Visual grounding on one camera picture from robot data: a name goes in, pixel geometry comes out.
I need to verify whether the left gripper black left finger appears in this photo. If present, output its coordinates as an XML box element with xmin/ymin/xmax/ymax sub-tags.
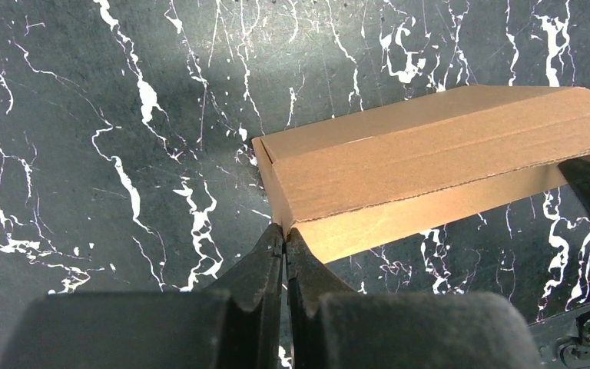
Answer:
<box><xmin>0</xmin><ymin>224</ymin><xmax>283</xmax><ymax>368</ymax></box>

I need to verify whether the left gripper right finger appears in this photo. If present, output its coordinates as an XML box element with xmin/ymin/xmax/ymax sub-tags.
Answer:
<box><xmin>284</xmin><ymin>229</ymin><xmax>541</xmax><ymax>368</ymax></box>

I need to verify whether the brown cardboard box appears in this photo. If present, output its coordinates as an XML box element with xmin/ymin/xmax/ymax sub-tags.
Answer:
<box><xmin>252</xmin><ymin>85</ymin><xmax>590</xmax><ymax>263</ymax></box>

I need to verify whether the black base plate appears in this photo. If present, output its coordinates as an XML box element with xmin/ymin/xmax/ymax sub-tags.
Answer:
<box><xmin>529</xmin><ymin>303</ymin><xmax>590</xmax><ymax>368</ymax></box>

